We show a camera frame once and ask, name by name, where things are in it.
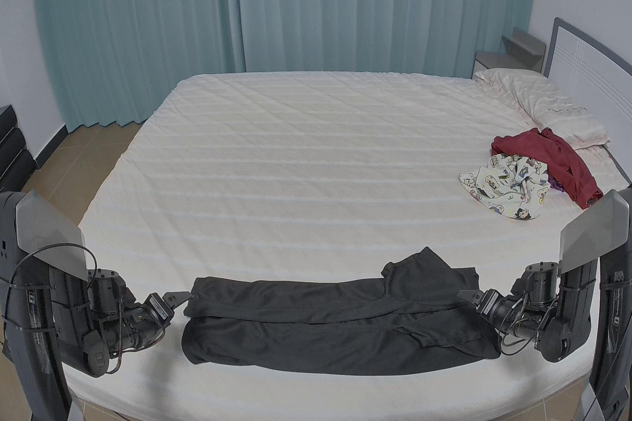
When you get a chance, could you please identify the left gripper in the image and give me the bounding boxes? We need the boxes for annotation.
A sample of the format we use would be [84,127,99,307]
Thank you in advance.
[123,291,191,351]

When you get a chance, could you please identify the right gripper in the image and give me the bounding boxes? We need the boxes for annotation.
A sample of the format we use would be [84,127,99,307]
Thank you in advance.
[457,289,526,340]

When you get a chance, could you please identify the black T-shirt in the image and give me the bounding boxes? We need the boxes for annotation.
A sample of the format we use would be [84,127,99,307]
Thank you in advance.
[181,246,503,374]

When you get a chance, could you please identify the white printed garment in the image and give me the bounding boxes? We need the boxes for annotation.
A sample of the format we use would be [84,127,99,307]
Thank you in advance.
[458,153,550,222]

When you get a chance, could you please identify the dark red garment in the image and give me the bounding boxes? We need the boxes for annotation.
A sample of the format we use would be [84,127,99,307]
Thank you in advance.
[490,127,604,209]

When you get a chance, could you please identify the bed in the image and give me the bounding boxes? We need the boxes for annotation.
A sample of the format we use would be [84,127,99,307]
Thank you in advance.
[62,17,632,417]

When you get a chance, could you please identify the cream pillow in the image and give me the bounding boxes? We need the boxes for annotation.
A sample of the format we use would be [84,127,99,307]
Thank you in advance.
[472,68,611,149]

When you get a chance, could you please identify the dark grey chest of drawers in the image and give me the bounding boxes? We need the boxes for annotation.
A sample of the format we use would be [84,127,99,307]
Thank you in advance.
[0,104,36,193]

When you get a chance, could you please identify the grey bedside table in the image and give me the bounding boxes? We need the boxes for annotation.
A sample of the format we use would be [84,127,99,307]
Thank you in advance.
[474,27,546,77]

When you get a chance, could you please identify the black cable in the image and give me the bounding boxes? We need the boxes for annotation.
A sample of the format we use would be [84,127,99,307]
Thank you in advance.
[498,333,531,357]
[9,244,98,291]

